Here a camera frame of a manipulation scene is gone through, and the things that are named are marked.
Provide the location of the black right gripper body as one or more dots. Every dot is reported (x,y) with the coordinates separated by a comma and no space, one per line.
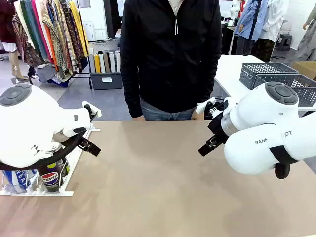
(218,129)

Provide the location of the black Pepsi can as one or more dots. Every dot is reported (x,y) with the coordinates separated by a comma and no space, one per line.
(50,179)

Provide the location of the gray plastic lattice basket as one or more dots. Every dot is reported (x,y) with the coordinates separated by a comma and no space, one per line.
(249,74)
(307,97)

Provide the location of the person's right forearm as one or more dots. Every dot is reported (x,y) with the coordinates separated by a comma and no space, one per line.
(133,98)

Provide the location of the person's left forearm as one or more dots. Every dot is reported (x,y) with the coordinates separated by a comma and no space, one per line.
(211,86)

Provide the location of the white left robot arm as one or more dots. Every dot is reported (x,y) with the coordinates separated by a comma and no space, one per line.
(29,123)

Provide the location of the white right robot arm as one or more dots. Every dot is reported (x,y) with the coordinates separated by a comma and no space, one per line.
(259,153)

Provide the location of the white can dispenser rack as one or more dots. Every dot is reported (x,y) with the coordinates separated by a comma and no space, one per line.
(71,168)

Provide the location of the person's left hand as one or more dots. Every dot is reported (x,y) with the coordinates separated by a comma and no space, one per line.
(198,116)

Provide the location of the person's right hand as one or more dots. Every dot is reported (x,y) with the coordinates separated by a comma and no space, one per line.
(138,118)

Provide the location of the white side table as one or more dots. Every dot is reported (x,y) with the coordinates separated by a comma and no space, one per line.
(229,74)

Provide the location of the blue Pocari Sweat can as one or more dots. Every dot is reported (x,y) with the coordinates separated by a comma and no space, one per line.
(32,175)
(17,180)

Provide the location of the gray storage bin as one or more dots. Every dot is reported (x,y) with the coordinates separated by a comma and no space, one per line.
(106,81)

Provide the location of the person in black jacket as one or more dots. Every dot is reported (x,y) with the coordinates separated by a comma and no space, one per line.
(172,61)

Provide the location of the yellow fabric bolt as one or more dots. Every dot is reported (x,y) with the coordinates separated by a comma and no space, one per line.
(97,64)

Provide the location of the white fabric bolt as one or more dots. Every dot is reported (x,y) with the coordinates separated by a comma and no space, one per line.
(102,63)
(91,63)
(112,61)
(118,61)

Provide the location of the brown fabric bolt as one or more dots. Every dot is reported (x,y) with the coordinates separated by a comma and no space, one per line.
(106,63)

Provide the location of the gray fabric pile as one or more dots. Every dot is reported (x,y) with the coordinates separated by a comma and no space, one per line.
(47,72)

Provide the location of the orange hanging garment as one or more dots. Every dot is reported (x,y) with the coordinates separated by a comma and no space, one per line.
(50,49)

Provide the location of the brown cardboard box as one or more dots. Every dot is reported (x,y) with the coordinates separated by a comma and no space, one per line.
(306,67)

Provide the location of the beige patterned hanging garment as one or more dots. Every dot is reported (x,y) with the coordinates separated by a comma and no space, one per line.
(55,44)

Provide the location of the brown patterned hanging garment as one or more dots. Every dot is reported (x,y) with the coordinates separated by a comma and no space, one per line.
(72,37)

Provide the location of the black plastic stool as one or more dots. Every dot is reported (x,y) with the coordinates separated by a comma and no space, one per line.
(286,40)

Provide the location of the white air purifier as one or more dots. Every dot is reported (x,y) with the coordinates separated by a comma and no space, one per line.
(89,30)

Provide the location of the brown paisley hanging garment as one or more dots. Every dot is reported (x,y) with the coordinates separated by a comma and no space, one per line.
(24,49)

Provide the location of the yellow hanging garment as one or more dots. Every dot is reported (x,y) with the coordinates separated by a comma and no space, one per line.
(79,27)

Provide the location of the mannequin with white coat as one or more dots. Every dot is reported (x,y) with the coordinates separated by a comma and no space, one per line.
(274,19)

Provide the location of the mannequin with gray dress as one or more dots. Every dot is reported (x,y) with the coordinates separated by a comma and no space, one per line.
(307,42)

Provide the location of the pink hanging garment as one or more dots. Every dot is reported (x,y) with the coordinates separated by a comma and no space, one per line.
(39,27)

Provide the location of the teal hanging garment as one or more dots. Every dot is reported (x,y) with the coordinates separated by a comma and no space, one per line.
(32,27)

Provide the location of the cream hanging garment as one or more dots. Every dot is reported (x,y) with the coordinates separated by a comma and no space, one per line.
(21,19)

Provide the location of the mannequin with maroon top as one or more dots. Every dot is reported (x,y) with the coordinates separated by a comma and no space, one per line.
(6,22)

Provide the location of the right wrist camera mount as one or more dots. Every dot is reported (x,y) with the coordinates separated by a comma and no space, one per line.
(205,105)

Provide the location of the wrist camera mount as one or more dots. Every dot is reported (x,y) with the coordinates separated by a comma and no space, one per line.
(95,113)
(205,105)

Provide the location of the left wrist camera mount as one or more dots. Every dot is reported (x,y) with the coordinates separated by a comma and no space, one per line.
(95,113)

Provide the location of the black clothes rack frame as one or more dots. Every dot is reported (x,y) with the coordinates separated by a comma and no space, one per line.
(87,64)

